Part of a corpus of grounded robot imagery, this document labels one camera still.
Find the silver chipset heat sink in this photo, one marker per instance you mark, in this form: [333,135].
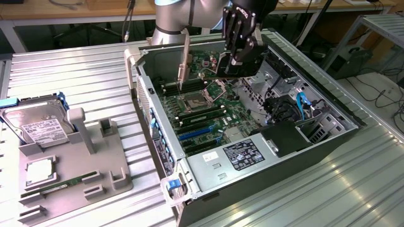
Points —
[234,134]

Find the wooden desk with white frame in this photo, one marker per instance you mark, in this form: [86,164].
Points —
[63,13]

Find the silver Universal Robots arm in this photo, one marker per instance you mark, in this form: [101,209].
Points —
[170,16]

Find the green motherboard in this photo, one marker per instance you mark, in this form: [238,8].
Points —
[221,118]

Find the blue expansion slot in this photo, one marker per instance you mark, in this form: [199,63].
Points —
[195,133]

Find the thin metal locking lever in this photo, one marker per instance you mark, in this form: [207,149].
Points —
[179,88]

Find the grey parts rack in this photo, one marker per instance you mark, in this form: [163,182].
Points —
[95,165]

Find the open black PC case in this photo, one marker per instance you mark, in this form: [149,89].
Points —
[253,189]

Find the silver CPU chip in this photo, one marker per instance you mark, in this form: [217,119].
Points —
[39,171]

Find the metal socket cover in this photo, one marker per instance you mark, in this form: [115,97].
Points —
[215,89]

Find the silver power supply unit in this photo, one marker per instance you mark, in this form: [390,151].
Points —
[215,165]

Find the grey metal slat frame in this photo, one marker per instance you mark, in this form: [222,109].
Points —
[379,26]

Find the black box on floor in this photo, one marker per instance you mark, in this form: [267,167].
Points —
[353,62]

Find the CPU socket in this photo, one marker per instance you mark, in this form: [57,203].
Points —
[194,101]

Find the black plastic air duct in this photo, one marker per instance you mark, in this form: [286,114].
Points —
[281,138]

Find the blue case latch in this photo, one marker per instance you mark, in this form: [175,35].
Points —
[173,185]

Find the hard disk in blue carrier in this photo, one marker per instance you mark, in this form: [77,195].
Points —
[35,120]

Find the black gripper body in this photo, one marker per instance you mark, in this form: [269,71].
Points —
[258,8]

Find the green RAM stick in slot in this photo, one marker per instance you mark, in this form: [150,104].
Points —
[202,117]

